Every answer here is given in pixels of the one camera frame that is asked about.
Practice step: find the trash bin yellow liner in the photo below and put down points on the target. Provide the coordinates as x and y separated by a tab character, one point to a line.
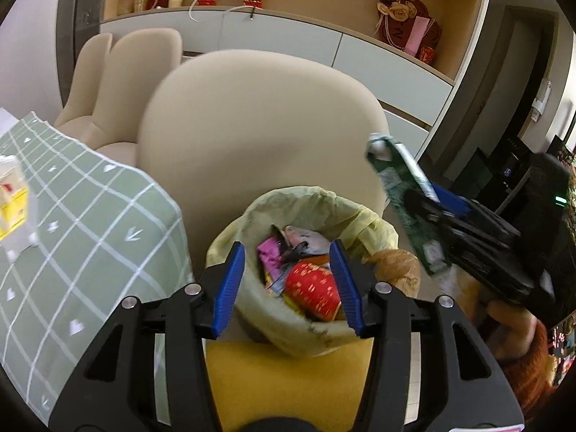
295	303

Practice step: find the wooden wall shelf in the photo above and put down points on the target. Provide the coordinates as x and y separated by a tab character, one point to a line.
337	33

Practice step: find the green snack bag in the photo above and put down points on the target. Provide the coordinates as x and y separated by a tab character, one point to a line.
405	202

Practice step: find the red gold paper cup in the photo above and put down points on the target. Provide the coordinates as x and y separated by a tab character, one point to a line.
313	289

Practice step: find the beige chair near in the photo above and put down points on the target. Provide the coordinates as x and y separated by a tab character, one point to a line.
226	127

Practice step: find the green grid tablecloth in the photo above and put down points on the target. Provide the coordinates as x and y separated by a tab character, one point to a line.
106	231

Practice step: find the yellow purple snack bag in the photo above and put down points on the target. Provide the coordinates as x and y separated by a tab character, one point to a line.
286	247

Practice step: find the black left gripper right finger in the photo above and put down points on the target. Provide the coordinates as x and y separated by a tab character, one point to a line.
429	369

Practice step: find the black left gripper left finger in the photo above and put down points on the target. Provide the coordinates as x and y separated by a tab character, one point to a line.
145	369

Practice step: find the red flower gift bouquet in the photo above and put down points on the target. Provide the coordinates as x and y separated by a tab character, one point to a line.
407	26

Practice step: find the beige chair middle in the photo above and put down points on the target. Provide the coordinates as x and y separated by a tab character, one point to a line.
133	69

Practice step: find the orange fuzzy sleeve forearm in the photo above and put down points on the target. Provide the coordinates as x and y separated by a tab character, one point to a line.
525	360

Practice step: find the right hand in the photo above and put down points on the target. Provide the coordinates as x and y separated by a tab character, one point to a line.
508	323

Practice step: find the beige chair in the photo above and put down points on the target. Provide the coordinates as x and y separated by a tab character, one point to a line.
86	78
133	69
226	127

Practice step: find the beige chair far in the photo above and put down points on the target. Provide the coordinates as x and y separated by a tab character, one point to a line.
86	78

